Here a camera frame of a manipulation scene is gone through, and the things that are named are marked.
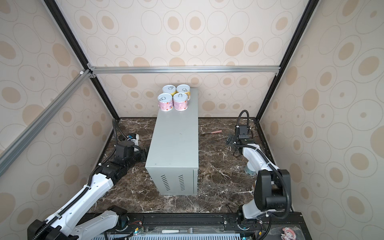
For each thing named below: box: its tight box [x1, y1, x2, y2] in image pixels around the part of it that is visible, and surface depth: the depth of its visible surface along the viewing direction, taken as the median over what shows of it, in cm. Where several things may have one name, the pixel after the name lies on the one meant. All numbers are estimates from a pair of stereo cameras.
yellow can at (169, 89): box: [162, 84, 178, 97], surface depth 81 cm
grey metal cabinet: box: [145, 87, 199, 196], surface depth 69 cm
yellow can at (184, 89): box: [176, 84, 191, 101], surface depth 81 cm
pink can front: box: [157, 93, 174, 112], surface depth 76 cm
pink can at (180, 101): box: [173, 92, 188, 111], surface depth 76 cm
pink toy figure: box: [281, 227, 296, 240], surface depth 70 cm
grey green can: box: [244, 161, 257, 177], surface depth 90 cm
